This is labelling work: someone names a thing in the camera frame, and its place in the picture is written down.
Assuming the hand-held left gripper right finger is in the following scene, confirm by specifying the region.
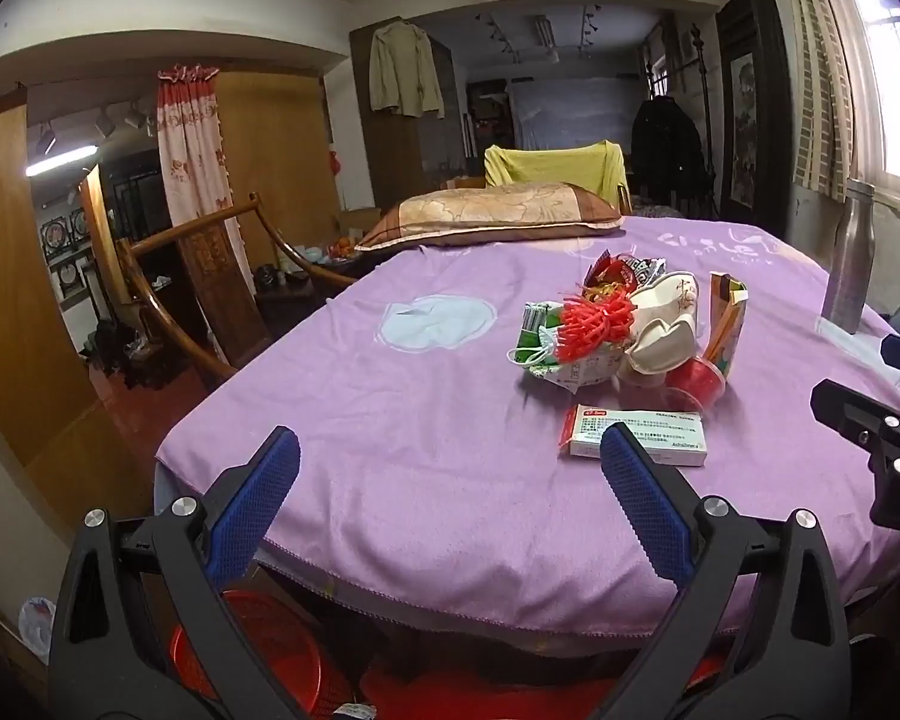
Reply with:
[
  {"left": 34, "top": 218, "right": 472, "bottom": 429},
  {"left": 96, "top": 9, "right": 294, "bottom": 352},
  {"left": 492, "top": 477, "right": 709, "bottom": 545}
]
[{"left": 598, "top": 422, "right": 852, "bottom": 720}]

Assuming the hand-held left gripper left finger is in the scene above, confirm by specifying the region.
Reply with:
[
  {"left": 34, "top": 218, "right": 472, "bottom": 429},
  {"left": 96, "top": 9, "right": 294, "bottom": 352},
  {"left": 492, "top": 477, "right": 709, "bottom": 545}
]
[{"left": 49, "top": 426, "right": 305, "bottom": 720}]

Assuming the white medicine box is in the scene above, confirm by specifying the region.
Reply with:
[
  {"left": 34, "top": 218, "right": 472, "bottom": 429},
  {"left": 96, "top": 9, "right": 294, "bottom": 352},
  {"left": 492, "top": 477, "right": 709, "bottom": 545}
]
[{"left": 559, "top": 403, "right": 710, "bottom": 470}]

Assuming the red plastic cup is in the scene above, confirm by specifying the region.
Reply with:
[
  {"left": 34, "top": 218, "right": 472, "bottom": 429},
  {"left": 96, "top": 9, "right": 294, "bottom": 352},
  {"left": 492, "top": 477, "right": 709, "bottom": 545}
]
[{"left": 664, "top": 355, "right": 728, "bottom": 412}]

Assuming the red plastic mesh basket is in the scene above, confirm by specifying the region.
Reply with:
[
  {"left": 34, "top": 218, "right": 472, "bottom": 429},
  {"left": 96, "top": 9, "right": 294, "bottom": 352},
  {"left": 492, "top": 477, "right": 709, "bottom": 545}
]
[{"left": 169, "top": 589, "right": 361, "bottom": 720}]

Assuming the white paper bowl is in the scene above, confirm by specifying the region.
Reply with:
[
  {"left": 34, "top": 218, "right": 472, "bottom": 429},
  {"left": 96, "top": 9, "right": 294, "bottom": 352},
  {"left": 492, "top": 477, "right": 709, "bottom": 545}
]
[
  {"left": 630, "top": 270, "right": 702, "bottom": 331},
  {"left": 616, "top": 313, "right": 698, "bottom": 385}
]

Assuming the orange snack packet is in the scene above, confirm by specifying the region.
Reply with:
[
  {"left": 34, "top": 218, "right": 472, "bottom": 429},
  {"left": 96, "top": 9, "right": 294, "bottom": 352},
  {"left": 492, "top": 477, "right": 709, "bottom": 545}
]
[{"left": 701, "top": 272, "right": 751, "bottom": 377}]

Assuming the red plastic spiky tassel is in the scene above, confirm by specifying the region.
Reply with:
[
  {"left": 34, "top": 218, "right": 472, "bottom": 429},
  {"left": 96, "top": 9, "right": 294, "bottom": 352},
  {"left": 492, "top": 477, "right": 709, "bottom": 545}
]
[{"left": 551, "top": 292, "right": 638, "bottom": 365}]

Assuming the stainless steel bottle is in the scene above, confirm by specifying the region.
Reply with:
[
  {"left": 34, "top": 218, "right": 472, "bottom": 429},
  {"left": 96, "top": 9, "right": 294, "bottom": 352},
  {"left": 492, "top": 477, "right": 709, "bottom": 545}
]
[{"left": 820, "top": 178, "right": 878, "bottom": 335}]

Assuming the purple blanket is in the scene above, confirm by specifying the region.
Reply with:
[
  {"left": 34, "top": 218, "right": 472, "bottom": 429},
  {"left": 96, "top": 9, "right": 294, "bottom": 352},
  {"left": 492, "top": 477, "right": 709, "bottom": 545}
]
[{"left": 154, "top": 214, "right": 900, "bottom": 635}]

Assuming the dark wooden side table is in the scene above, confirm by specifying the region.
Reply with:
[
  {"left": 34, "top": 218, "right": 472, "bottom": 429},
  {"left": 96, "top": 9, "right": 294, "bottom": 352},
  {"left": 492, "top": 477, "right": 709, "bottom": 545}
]
[{"left": 255, "top": 251, "right": 368, "bottom": 331}]

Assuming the carved wooden armchair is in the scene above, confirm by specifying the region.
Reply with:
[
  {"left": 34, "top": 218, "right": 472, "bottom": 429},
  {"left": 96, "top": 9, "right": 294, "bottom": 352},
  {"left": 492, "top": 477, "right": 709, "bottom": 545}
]
[{"left": 116, "top": 193, "right": 361, "bottom": 391}]

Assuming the checked window curtain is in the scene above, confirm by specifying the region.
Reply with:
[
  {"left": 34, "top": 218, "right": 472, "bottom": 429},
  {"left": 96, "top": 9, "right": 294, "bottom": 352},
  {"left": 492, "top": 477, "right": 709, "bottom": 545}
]
[{"left": 776, "top": 0, "right": 882, "bottom": 203}]

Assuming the dark framed painting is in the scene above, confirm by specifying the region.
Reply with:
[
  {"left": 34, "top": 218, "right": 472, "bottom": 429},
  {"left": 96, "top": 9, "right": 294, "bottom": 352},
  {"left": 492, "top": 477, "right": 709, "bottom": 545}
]
[{"left": 716, "top": 0, "right": 792, "bottom": 222}]

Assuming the small cardboard box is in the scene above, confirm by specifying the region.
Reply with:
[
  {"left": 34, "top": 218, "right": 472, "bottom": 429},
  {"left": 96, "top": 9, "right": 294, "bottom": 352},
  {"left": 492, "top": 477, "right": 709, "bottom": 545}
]
[{"left": 337, "top": 207, "right": 382, "bottom": 239}]

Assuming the black hanging coat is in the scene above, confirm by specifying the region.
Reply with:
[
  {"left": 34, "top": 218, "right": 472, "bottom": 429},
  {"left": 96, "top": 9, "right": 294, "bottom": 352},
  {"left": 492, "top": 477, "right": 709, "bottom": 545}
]
[{"left": 630, "top": 96, "right": 710, "bottom": 203}]

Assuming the brown patterned pillow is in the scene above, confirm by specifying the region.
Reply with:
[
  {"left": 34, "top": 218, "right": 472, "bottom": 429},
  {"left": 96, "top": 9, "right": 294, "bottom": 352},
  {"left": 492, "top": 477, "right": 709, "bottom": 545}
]
[{"left": 354, "top": 181, "right": 625, "bottom": 252}]

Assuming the yellow cloth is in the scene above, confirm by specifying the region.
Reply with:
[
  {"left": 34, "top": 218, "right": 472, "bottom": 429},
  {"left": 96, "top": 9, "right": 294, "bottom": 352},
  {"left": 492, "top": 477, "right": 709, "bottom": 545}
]
[{"left": 484, "top": 140, "right": 631, "bottom": 212}]

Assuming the pink floral curtain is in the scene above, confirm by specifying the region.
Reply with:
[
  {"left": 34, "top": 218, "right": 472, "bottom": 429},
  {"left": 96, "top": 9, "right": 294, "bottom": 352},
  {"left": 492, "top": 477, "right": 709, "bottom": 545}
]
[{"left": 156, "top": 64, "right": 260, "bottom": 293}]

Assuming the dark wooden wardrobe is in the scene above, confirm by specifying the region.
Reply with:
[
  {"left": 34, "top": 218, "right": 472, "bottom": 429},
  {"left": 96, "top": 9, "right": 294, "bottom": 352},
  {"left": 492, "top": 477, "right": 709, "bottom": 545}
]
[{"left": 349, "top": 15, "right": 466, "bottom": 203}]

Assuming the grey backdrop sheet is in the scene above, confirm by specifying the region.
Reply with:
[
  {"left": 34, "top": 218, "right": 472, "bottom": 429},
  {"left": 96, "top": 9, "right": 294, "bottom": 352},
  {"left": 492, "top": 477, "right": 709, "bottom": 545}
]
[{"left": 508, "top": 77, "right": 637, "bottom": 152}]

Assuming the fluorescent tube lamp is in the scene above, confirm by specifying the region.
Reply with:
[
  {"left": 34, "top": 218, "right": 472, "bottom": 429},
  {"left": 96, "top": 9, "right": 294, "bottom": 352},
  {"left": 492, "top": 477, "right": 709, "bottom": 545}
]
[{"left": 26, "top": 146, "right": 98, "bottom": 178}]

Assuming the beige hanging jacket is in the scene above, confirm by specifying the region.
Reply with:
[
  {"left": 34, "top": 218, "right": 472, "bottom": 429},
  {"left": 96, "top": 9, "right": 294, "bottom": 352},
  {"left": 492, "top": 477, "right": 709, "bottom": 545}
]
[{"left": 367, "top": 21, "right": 446, "bottom": 119}]

